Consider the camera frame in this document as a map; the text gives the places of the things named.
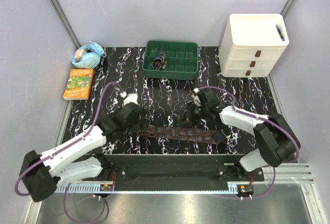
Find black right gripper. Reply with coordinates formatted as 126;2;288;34
176;101;209;128

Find brown tie with blue flowers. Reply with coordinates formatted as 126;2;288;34
139;125;225;145

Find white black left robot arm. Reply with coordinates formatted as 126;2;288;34
14;102;149;202

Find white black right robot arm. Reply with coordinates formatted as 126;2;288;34
184;87;301;181

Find black marbled table mat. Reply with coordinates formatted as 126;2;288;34
63;46;277;154

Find green compartment tray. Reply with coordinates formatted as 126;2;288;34
142;40;199;81

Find rolled multicoloured tie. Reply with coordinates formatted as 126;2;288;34
152;53;167;71

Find orange picture book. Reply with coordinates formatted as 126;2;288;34
63;68;94;100

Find light blue headphones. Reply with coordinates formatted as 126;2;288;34
71;41;105;69

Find white drawer unit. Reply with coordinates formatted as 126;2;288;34
219;13;289;78

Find blue pen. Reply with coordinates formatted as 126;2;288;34
275;24;285;41

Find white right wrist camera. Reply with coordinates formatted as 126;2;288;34
191;88;201;107

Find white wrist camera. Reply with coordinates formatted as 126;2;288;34
191;88;201;107
120;92;139;106

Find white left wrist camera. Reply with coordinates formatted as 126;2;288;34
120;92;139;106

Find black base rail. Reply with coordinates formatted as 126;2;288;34
81;153;265;182

